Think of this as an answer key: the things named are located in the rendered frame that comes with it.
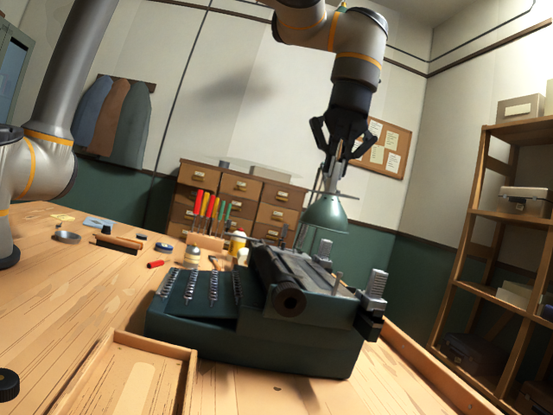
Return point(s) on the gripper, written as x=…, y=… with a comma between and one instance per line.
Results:
x=351, y=106

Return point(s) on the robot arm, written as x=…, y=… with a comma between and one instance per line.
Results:
x=52, y=108

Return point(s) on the chrome return lever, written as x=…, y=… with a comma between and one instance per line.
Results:
x=284, y=235

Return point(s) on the grey ribbed margin stop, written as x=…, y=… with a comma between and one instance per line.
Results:
x=325, y=252
x=376, y=287

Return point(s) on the dark typewriter carriage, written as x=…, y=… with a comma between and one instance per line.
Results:
x=302, y=276

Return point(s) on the small grey lever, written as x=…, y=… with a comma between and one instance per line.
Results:
x=337, y=283

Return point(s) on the green typewriter body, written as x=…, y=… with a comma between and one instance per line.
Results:
x=268, y=346

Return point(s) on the cork notice board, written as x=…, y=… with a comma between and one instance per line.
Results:
x=399, y=147

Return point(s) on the thin grey metal bar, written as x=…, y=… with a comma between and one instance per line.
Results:
x=352, y=196

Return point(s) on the white flat box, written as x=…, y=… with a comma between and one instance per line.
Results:
x=274, y=172

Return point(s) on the green desk lamp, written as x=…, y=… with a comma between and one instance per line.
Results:
x=324, y=214

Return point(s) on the wooden drawer cabinet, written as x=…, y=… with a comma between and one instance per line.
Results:
x=242, y=190

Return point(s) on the dark tape roll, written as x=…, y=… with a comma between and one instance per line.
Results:
x=224, y=164

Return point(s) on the green screwdriver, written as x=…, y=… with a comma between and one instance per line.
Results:
x=228, y=212
x=222, y=212

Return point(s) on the yellow screwdriver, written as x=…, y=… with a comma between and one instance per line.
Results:
x=216, y=209

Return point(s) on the yellow can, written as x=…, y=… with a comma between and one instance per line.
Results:
x=237, y=242

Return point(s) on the red screwdriver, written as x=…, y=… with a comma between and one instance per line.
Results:
x=211, y=207
x=198, y=203

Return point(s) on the orange screwdriver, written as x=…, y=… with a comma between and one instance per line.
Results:
x=205, y=205

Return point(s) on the white small bottle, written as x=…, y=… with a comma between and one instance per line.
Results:
x=243, y=257

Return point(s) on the dark platen knob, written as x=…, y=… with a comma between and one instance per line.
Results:
x=288, y=299

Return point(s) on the wooden screwdriver block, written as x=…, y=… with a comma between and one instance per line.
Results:
x=205, y=241

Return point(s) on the wooden shelf unit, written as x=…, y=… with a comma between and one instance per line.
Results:
x=479, y=242

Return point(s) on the beige cardboard box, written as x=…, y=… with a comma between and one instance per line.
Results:
x=518, y=108

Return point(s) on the cream oil bottle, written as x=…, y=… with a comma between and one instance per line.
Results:
x=192, y=257

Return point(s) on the green coat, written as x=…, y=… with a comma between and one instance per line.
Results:
x=136, y=129

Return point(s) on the blue round tin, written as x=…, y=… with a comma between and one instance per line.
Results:
x=164, y=247

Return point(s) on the red cylinder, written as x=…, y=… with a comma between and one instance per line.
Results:
x=154, y=263

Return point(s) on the brown coat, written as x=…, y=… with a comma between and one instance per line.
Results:
x=108, y=125

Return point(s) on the white paper stack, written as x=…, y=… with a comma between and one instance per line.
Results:
x=516, y=294

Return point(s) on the wooden black bristle brush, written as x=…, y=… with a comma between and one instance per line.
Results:
x=116, y=244

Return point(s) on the dark carrying case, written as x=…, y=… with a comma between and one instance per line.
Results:
x=471, y=352

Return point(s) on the small black cone knob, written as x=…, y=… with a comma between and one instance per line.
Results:
x=106, y=230

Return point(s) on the blue coat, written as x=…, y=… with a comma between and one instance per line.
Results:
x=88, y=116

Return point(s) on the blue cloth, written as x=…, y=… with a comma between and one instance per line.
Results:
x=96, y=221

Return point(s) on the yellow paper tag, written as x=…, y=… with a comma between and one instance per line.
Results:
x=60, y=217

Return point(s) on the wooden tray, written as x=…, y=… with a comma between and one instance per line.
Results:
x=129, y=380

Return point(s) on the grey metal cupboard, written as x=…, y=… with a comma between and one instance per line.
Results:
x=17, y=73

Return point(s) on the black round knob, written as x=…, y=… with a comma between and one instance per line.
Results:
x=8, y=385

